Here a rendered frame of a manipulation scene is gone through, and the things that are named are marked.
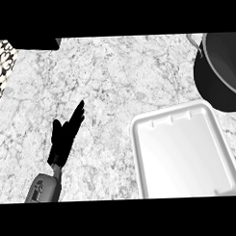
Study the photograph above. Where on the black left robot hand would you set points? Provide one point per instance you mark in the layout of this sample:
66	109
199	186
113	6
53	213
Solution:
63	138

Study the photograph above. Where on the white foam tray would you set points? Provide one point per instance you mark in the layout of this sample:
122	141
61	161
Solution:
183	153

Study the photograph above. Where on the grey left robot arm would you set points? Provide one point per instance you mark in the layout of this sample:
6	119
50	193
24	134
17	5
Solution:
43	188

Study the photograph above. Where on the dark grey pot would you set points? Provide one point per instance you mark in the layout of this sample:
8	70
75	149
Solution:
218	74

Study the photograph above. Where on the black appliance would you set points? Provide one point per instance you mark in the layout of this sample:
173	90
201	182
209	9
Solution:
33	44

